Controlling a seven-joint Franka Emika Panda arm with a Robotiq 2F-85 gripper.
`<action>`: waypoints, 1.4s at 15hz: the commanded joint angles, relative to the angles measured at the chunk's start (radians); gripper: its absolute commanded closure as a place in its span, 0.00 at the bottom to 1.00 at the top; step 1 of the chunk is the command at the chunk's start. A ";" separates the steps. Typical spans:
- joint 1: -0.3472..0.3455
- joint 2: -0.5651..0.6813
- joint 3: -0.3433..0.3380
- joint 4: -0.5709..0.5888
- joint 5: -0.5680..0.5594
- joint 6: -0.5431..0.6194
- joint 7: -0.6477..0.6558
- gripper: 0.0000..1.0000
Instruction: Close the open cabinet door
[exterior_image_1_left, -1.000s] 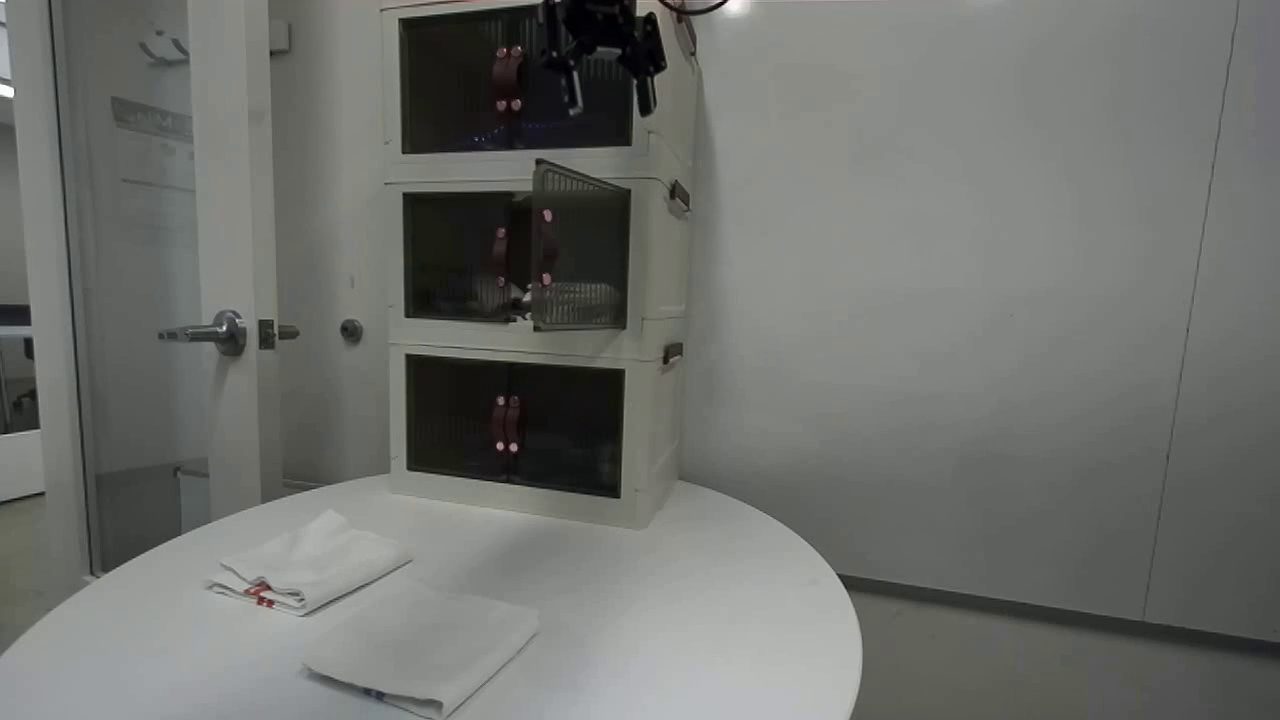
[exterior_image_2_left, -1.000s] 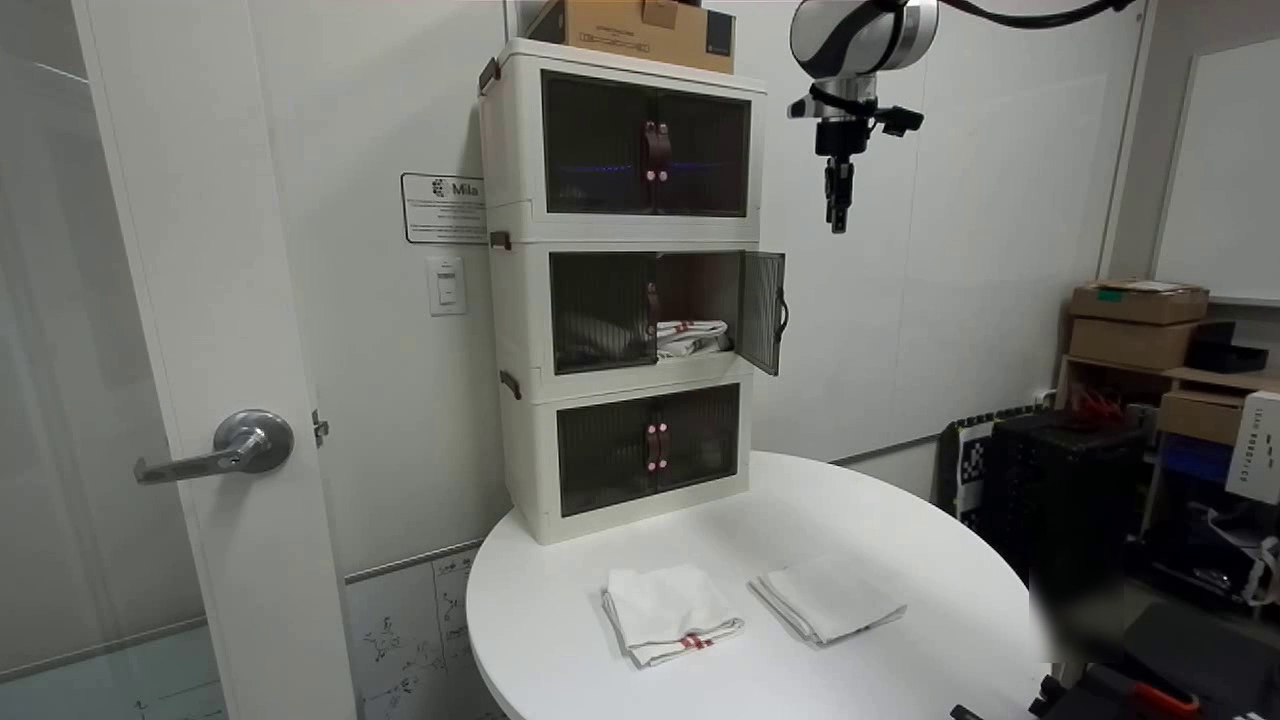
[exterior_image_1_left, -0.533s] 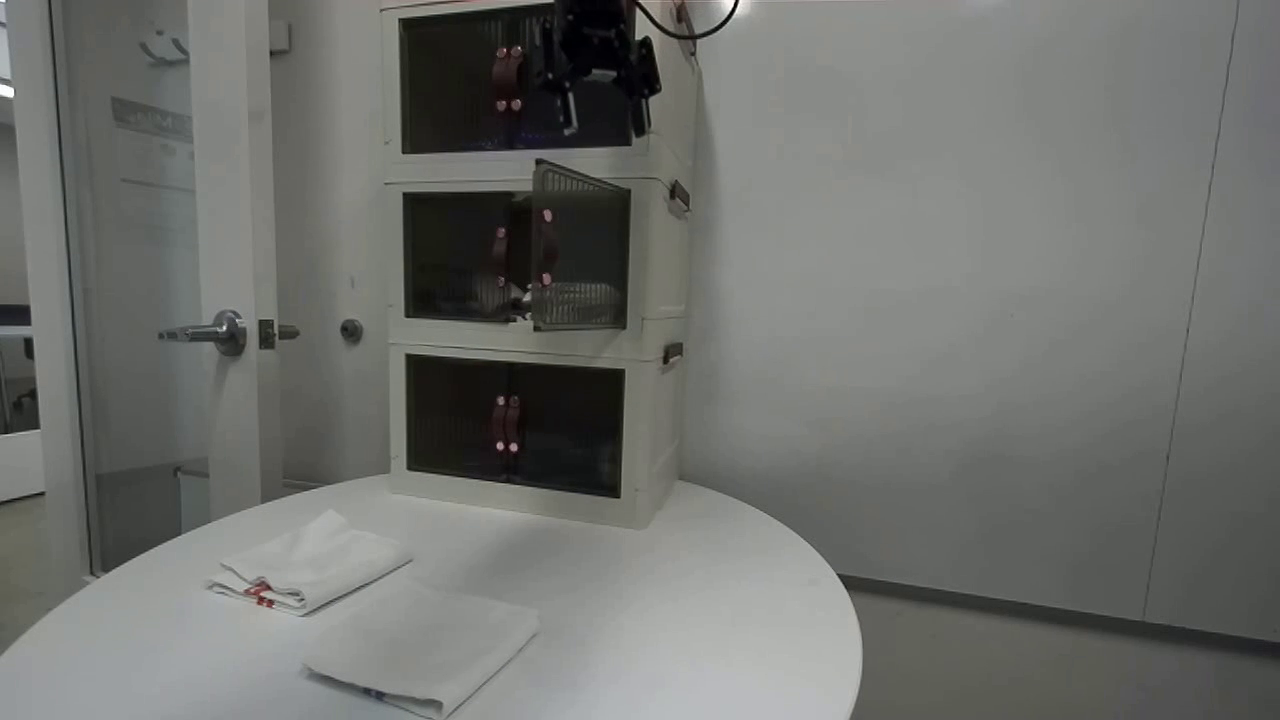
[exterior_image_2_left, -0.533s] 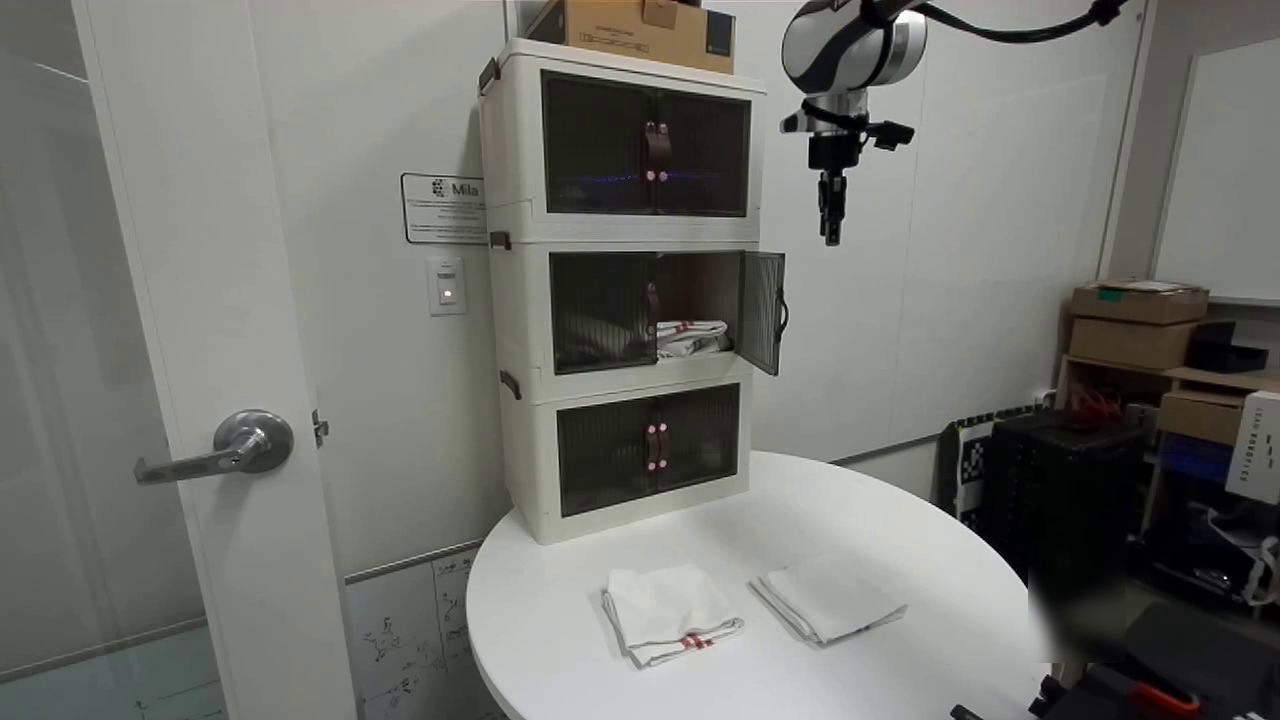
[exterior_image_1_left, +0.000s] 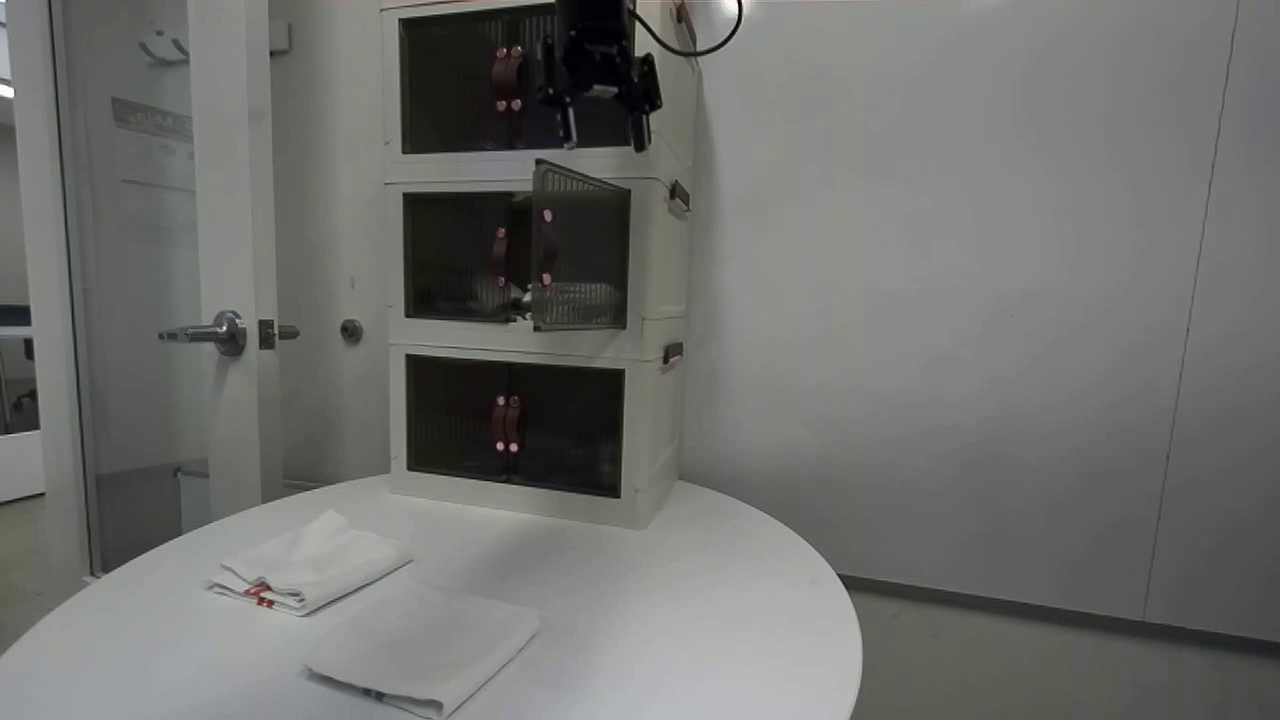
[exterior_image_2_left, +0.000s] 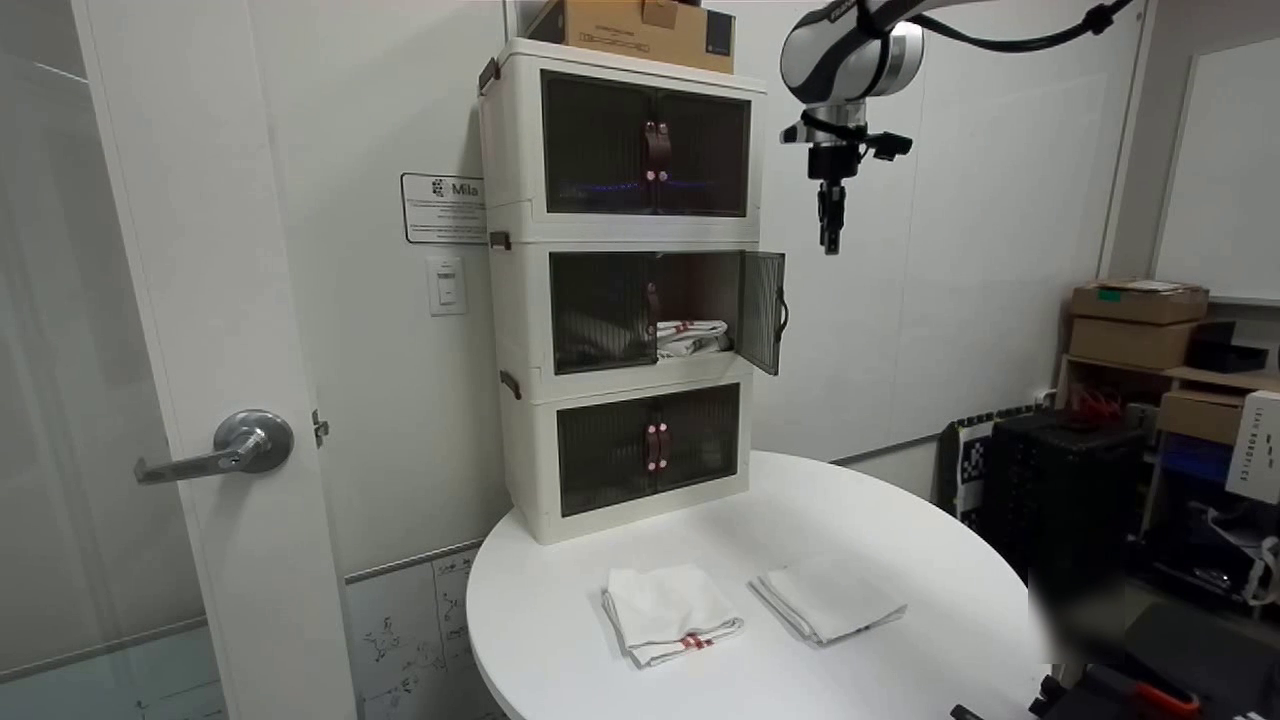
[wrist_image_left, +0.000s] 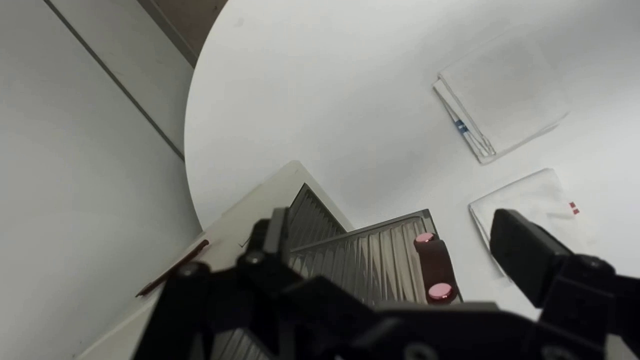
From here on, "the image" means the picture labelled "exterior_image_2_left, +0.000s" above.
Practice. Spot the white cloth with red stripe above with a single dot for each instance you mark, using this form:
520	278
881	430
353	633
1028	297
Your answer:
665	613

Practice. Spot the metal door latch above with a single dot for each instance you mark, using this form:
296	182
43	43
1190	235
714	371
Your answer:
321	430

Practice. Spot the cardboard box atop cabinet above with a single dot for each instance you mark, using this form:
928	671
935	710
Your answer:
625	31

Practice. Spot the black clamp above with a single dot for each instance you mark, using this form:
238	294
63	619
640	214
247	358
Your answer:
1080	663

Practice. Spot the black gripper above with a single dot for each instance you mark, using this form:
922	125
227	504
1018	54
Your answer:
834	162

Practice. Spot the white device box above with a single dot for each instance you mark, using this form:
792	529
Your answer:
1257	447

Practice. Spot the white wall name sign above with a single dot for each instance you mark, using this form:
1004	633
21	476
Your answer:
441	204

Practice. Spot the white wall switch plate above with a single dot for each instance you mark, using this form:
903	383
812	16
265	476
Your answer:
447	290

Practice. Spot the folded cloths inside cabinet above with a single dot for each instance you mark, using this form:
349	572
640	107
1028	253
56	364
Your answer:
695	339

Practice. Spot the dark bag inside cabinet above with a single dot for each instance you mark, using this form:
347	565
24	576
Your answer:
602	340

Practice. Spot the small cardboard box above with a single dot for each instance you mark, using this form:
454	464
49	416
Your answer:
1200	412

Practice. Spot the white room door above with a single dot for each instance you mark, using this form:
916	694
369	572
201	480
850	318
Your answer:
227	266

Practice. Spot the blue box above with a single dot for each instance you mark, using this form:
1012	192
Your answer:
1197	459

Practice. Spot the large cardboard box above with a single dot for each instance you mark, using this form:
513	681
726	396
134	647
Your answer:
1126	346

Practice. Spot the white cloth with blue mark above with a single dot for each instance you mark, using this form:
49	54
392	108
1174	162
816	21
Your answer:
824	603

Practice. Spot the black plastic crate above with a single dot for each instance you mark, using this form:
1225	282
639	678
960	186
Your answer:
1064	504

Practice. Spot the flat cardboard box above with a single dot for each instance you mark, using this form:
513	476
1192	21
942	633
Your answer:
1134	302

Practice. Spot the orange clamp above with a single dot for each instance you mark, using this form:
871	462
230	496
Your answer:
1163	696

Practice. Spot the dark translucent cabinet door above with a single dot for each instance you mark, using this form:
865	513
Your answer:
763	308

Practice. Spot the white stacked three-tier cabinet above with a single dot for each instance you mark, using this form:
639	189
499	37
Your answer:
520	333

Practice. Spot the black and white marker board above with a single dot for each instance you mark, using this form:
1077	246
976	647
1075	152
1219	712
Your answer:
966	464

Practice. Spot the white whiteboard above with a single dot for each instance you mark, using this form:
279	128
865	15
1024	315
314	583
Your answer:
1225	172

